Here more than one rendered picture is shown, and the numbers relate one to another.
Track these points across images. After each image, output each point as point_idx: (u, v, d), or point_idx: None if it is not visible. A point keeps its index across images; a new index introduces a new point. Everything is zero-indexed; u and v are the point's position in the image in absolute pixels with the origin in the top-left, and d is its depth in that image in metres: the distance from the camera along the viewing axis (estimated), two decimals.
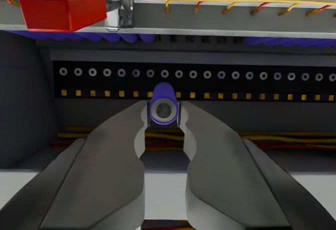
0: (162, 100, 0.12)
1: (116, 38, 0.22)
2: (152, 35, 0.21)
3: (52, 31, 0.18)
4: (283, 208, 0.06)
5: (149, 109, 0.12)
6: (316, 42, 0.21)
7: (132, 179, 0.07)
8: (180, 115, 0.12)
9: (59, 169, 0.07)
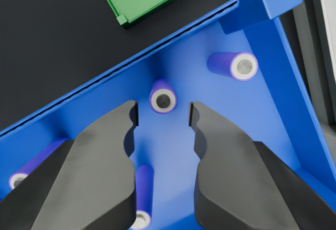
0: None
1: None
2: None
3: None
4: (293, 213, 0.06)
5: (138, 109, 0.12)
6: None
7: (123, 179, 0.07)
8: (192, 115, 0.12)
9: (47, 172, 0.07)
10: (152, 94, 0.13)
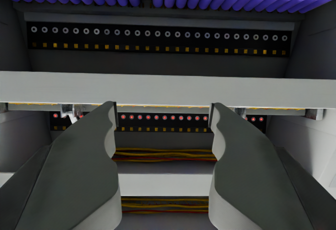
0: None
1: None
2: None
3: None
4: (313, 222, 0.06)
5: (116, 109, 0.12)
6: (191, 2, 0.34)
7: (106, 180, 0.07)
8: (212, 115, 0.12)
9: (24, 181, 0.07)
10: None
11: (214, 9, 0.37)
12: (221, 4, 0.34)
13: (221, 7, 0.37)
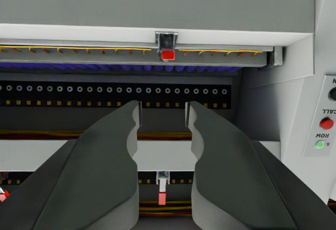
0: None
1: (7, 65, 0.38)
2: (23, 63, 0.36)
3: None
4: (290, 211, 0.06)
5: (141, 109, 0.12)
6: (122, 67, 0.37)
7: (125, 179, 0.07)
8: (189, 115, 0.12)
9: (50, 171, 0.07)
10: None
11: (148, 71, 0.40)
12: (150, 68, 0.38)
13: (154, 69, 0.40)
